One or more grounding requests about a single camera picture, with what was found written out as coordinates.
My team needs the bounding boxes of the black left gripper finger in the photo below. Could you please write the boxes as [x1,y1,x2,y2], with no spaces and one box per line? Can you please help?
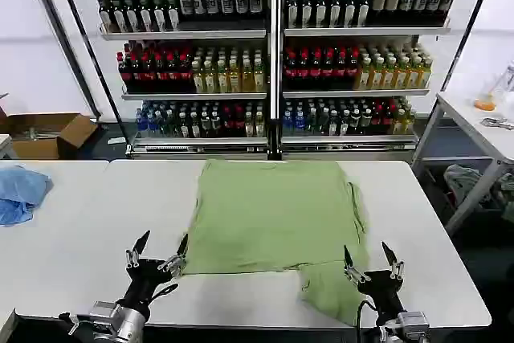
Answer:
[157,233,190,276]
[124,230,152,270]

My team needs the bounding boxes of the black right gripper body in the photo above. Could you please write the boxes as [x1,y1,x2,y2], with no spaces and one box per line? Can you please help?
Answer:
[356,269,405,321]

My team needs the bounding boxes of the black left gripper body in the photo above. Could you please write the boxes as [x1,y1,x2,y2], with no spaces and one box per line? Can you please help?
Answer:
[119,258,178,312]

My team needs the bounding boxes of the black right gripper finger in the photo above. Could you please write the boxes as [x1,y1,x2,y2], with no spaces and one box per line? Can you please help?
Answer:
[342,244,369,284]
[381,241,405,280]

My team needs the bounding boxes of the green shirt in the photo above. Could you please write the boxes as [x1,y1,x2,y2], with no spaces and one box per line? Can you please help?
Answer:
[185,158,373,328]

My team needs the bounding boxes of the pile of clothes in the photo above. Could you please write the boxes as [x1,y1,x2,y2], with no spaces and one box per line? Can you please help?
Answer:
[443,163,514,216]

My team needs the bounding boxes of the blue cloth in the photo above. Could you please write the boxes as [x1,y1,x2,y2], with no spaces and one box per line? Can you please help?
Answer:
[0,164,55,227]

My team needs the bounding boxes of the brown cardboard box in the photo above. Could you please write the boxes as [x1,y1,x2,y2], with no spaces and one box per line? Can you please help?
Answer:
[0,112,100,161]

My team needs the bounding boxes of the white side table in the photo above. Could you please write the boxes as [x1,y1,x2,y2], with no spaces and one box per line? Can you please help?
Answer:
[410,88,514,236]

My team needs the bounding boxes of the silver pliers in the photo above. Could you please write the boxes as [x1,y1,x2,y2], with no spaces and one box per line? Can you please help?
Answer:
[481,116,514,132]

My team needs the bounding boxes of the orange object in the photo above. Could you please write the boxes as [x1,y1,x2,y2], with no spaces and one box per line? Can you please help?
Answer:
[473,93,497,112]

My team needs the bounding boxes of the black slanted pole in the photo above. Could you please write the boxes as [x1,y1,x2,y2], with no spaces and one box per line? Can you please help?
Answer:
[27,0,102,122]
[439,0,502,93]
[51,0,133,153]

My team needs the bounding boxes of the clear plastic bottle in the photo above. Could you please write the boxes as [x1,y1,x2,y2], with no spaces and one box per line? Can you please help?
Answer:
[491,59,514,104]

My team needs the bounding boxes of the metal shelf with bottles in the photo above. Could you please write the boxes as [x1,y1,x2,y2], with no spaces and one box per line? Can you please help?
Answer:
[75,0,459,160]

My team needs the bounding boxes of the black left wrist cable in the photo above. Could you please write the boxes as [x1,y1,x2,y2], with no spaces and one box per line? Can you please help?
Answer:
[147,282,180,304]

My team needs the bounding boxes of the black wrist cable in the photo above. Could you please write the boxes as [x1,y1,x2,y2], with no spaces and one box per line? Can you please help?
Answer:
[354,298,379,343]
[147,282,180,304]

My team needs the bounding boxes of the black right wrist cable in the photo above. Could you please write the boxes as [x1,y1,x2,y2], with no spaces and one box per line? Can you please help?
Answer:
[354,298,379,343]

